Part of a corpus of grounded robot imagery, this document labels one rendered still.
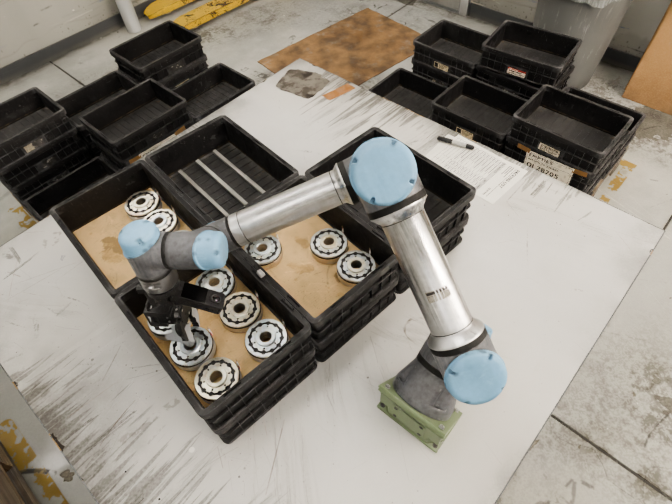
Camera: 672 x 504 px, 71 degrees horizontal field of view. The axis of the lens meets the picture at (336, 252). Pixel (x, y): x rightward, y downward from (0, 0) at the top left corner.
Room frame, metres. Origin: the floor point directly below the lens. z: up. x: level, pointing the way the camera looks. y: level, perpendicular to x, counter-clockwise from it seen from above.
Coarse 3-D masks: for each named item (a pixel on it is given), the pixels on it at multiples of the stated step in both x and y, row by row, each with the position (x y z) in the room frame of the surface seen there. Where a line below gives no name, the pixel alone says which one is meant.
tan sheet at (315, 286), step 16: (304, 224) 0.89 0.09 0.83; (320, 224) 0.88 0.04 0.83; (288, 240) 0.83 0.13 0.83; (304, 240) 0.83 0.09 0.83; (288, 256) 0.78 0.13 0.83; (304, 256) 0.77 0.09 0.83; (272, 272) 0.73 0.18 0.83; (288, 272) 0.72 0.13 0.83; (304, 272) 0.72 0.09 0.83; (320, 272) 0.72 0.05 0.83; (336, 272) 0.71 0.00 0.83; (288, 288) 0.67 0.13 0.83; (304, 288) 0.67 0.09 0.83; (320, 288) 0.66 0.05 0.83; (336, 288) 0.66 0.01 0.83; (304, 304) 0.62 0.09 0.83; (320, 304) 0.62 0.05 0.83
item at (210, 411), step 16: (240, 256) 0.72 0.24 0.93; (256, 272) 0.66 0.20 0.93; (128, 288) 0.65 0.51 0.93; (272, 288) 0.61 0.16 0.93; (288, 304) 0.56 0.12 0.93; (128, 320) 0.56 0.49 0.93; (304, 320) 0.52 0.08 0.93; (144, 336) 0.51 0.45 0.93; (304, 336) 0.48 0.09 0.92; (160, 352) 0.47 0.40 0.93; (288, 352) 0.45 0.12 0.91; (256, 368) 0.41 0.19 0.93; (176, 384) 0.39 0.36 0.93; (240, 384) 0.38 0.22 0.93; (192, 400) 0.35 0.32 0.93; (224, 400) 0.35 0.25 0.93; (208, 416) 0.32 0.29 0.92
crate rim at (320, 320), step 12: (276, 192) 0.93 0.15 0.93; (372, 228) 0.77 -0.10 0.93; (384, 240) 0.73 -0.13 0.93; (240, 252) 0.73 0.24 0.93; (252, 264) 0.69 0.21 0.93; (264, 276) 0.65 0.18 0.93; (372, 276) 0.62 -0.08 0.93; (276, 288) 0.61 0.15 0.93; (360, 288) 0.59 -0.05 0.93; (288, 300) 0.57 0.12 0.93; (348, 300) 0.57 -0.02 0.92; (300, 312) 0.54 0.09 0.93; (324, 312) 0.54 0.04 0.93; (336, 312) 0.54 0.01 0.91; (312, 324) 0.51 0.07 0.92
